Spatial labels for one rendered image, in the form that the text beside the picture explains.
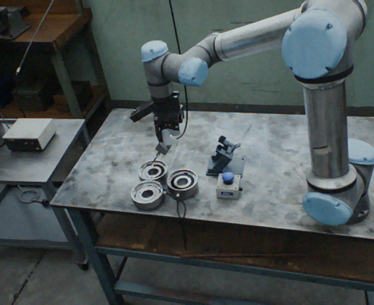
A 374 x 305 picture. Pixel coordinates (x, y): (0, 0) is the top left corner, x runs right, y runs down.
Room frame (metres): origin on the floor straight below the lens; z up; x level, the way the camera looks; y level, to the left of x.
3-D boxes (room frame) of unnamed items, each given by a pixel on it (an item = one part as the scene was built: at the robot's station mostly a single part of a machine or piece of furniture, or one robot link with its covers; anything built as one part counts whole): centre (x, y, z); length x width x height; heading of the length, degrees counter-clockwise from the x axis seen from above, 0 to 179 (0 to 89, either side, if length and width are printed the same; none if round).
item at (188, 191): (0.94, 0.03, 0.82); 0.10 x 0.10 x 0.04
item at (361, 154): (0.77, -0.44, 0.97); 0.13 x 0.12 x 0.14; 140
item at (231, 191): (0.89, -0.12, 0.82); 0.08 x 0.07 x 0.05; 72
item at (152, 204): (0.90, 0.15, 0.82); 0.10 x 0.10 x 0.04
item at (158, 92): (1.02, 0.06, 1.15); 0.08 x 0.08 x 0.05
